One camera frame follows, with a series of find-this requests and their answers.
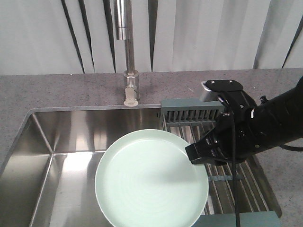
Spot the black camera cable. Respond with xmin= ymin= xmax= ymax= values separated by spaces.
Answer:
xmin=219 ymin=96 xmax=241 ymax=227

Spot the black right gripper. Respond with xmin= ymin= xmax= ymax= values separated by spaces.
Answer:
xmin=185 ymin=91 xmax=256 ymax=166

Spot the chrome kitchen faucet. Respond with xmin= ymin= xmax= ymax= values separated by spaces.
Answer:
xmin=113 ymin=0 xmax=140 ymax=107

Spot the teal steel drying rack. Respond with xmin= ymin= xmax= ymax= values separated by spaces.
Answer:
xmin=160 ymin=98 xmax=282 ymax=227

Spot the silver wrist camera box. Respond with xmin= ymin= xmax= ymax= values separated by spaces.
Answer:
xmin=199 ymin=79 xmax=243 ymax=102

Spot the pale green round plate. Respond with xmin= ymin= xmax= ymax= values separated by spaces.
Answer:
xmin=95 ymin=129 xmax=209 ymax=227

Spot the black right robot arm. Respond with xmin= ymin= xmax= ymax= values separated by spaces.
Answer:
xmin=185 ymin=79 xmax=303 ymax=166

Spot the stainless steel sink basin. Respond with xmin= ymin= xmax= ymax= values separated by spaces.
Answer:
xmin=0 ymin=106 xmax=163 ymax=227

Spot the white pleated curtain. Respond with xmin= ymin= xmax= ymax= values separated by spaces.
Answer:
xmin=0 ymin=0 xmax=303 ymax=75

